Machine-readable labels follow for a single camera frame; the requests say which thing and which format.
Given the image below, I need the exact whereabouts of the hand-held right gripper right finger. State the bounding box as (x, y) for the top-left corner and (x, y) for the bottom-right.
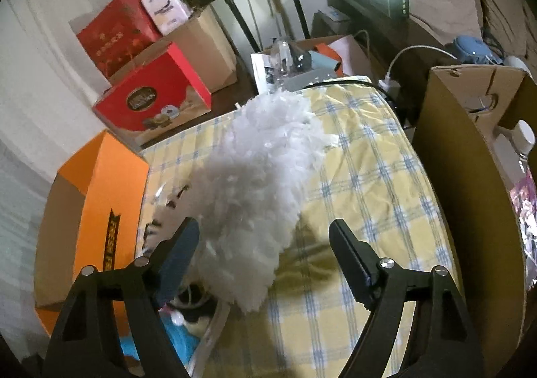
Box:
(328, 219), (496, 378)

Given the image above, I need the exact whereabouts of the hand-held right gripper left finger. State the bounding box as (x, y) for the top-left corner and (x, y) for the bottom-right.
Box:
(42, 216), (202, 378)

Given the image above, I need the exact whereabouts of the orange cardboard box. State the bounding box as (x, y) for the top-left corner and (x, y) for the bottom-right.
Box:
(34, 130), (151, 339)

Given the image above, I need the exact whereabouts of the white fluffy duster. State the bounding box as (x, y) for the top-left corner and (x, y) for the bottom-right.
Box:
(149, 89), (340, 316)

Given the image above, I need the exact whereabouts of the blue plastic item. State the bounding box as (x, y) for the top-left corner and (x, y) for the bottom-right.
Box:
(121, 311), (198, 362)

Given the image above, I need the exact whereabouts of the yellow plaid tablecloth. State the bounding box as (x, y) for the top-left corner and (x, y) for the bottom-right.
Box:
(140, 76), (466, 378)

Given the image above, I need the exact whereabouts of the red chocolate gift box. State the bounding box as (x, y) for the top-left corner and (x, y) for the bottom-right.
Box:
(92, 42), (212, 144)

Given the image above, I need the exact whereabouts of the pink packet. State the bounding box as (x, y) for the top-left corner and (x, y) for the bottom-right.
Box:
(509, 177), (537, 270)

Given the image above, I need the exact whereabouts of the small orange box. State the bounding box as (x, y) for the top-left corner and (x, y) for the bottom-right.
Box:
(312, 43), (342, 72)

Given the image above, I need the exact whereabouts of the plastic bottle with white cap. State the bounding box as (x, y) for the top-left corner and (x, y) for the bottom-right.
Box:
(493, 120), (537, 194)

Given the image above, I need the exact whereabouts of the clear plastic container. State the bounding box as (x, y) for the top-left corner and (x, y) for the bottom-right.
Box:
(266, 40), (309, 81)

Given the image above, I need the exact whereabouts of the large brown cardboard box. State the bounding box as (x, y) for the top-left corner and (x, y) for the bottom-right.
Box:
(69, 0), (238, 94)

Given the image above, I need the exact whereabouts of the dark red patterned box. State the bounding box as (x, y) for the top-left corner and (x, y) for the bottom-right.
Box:
(76, 0), (162, 81)

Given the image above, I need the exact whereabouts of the light blue round object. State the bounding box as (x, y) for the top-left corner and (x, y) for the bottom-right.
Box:
(453, 35), (493, 65)

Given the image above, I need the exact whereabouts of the pink tissue pack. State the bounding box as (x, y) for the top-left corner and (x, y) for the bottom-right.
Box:
(140, 0), (191, 36)

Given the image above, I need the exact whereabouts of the white charger cable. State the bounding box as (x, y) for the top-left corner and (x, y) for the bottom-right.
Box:
(174, 281), (229, 378)

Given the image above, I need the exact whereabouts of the brown box with handle holes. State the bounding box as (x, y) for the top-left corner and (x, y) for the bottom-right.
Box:
(413, 63), (537, 362)

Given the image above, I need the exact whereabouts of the black cable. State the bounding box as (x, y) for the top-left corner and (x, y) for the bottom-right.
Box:
(312, 78), (409, 114)

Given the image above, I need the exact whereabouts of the white power cable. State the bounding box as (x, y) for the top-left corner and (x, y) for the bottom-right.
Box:
(386, 45), (458, 83)

